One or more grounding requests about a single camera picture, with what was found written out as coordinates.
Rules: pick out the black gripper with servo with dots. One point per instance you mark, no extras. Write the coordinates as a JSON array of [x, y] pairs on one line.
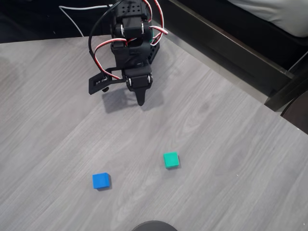
[[138, 82]]

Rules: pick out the green cube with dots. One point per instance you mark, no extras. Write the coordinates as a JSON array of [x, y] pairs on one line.
[[171, 159]]

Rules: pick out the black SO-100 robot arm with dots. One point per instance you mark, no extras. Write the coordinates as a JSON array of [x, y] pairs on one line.
[[131, 29]]

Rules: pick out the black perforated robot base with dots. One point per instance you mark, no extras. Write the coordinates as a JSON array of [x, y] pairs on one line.
[[154, 51]]

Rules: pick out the blue cube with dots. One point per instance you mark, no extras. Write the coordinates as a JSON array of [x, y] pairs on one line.
[[101, 180]]

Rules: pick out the small green circuit board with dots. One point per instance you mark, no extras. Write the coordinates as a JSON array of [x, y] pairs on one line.
[[151, 36]]

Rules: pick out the dark round stand base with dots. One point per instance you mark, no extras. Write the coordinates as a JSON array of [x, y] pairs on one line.
[[154, 226]]

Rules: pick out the dark round furniture piece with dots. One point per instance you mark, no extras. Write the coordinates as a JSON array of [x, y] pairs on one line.
[[298, 115]]

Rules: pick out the white mattress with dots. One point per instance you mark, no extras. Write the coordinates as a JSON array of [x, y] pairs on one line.
[[276, 14]]

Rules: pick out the black wrist camera mount frame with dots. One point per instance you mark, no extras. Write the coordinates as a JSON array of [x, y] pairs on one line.
[[96, 84]]

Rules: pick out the dark wooden bed frame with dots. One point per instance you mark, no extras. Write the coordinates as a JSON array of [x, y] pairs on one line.
[[240, 45]]

